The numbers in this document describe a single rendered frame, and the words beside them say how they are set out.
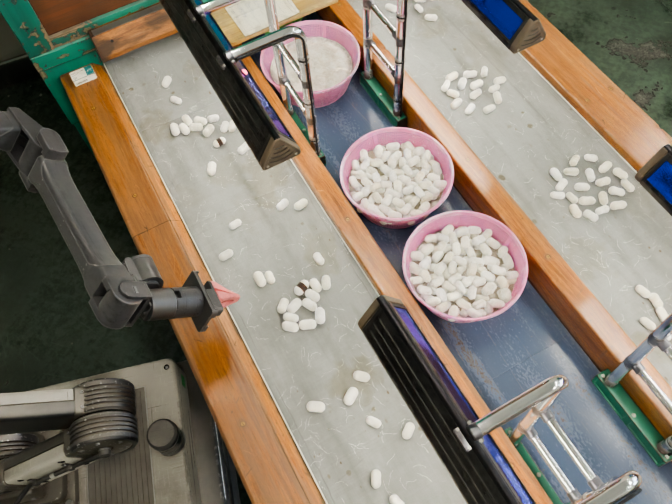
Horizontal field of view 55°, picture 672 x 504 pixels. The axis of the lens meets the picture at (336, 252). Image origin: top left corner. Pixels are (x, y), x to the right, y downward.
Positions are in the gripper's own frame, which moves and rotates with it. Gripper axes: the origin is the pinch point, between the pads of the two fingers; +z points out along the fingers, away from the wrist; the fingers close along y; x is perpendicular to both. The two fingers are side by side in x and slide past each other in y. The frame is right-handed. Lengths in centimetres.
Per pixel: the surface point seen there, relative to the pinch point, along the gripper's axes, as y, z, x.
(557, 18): 98, 190, -53
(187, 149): 49, 12, 4
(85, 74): 83, -3, 10
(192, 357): -3.2, -4.1, 15.0
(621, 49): 70, 199, -59
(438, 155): 16, 51, -30
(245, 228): 21.0, 14.3, 2.1
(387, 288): -9.5, 28.1, -12.5
